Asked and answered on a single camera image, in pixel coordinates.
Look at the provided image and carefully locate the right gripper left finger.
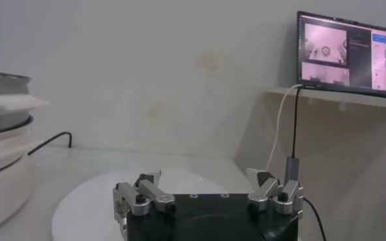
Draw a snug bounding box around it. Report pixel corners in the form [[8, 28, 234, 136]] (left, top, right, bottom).
[[112, 169, 177, 231]]

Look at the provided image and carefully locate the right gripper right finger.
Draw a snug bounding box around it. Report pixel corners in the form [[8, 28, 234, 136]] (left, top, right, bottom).
[[246, 167, 304, 217]]

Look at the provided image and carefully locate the white round plate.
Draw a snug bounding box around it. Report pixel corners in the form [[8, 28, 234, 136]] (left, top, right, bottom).
[[50, 168, 252, 241]]

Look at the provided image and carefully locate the white side table with laptop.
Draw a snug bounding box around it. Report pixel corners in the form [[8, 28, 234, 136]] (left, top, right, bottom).
[[235, 86, 386, 241]]

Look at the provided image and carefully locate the white electric cooker base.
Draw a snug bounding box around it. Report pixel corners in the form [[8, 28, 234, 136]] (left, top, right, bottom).
[[0, 126, 43, 235]]

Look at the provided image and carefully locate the dark open laptop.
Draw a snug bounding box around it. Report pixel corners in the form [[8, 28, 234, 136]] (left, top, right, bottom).
[[296, 10, 386, 101]]

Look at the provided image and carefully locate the black cable with adapter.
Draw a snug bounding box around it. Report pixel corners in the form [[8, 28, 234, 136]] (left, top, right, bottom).
[[284, 86, 328, 241]]

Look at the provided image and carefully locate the white laptop cable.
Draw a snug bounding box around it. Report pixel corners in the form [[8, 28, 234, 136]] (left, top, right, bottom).
[[265, 84, 305, 171]]

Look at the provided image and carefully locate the black cooker power cord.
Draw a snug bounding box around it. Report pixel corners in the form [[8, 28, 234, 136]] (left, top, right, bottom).
[[27, 131, 73, 157]]

